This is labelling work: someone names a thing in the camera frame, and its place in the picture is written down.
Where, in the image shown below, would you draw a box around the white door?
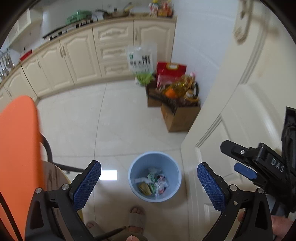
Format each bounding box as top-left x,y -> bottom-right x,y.
181,13 -> 295,240

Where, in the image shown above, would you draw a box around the brass door handle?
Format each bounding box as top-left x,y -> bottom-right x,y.
233,1 -> 280,47

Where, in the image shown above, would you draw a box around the cooking oil bottles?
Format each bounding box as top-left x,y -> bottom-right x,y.
161,72 -> 200,106

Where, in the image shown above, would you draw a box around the white green rice bag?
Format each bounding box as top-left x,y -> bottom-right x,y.
126,42 -> 157,86

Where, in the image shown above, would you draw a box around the grey slipper foot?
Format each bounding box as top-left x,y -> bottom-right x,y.
128,206 -> 147,234

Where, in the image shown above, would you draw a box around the wooden stool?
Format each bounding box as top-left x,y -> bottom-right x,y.
39,133 -> 86,220

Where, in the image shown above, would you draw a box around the red gift bag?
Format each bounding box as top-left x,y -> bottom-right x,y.
156,62 -> 187,89

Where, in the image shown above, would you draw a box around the light blue trash bin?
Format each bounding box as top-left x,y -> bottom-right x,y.
128,151 -> 182,203

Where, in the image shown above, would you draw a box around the utensil rack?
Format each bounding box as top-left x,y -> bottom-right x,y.
1,48 -> 15,80

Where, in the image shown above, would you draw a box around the cream upper cabinets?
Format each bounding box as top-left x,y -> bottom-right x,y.
6,8 -> 43,53

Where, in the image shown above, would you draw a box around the green cooking pot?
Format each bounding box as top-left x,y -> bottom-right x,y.
66,10 -> 92,25

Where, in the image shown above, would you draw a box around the cream lower cabinets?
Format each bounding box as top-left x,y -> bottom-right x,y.
1,16 -> 177,108

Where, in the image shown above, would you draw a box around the black wok pan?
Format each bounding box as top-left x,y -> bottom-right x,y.
95,2 -> 133,20

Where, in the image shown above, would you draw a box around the trash inside bin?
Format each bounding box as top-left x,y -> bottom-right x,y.
134,167 -> 170,197

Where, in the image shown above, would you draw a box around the cream cabinets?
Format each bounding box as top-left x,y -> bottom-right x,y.
6,8 -> 43,53
1,16 -> 177,108

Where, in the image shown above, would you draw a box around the red bowl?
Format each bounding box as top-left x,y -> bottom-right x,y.
20,50 -> 32,62

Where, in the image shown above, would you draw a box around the person's right hand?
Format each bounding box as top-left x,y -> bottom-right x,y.
237,209 -> 296,241

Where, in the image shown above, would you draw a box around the black gas stove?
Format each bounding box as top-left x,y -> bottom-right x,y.
43,19 -> 94,41

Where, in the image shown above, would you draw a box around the brown cardboard box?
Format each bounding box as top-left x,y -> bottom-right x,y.
145,81 -> 201,133

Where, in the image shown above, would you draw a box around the condiment packages on counter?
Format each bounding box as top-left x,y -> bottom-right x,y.
149,0 -> 174,18

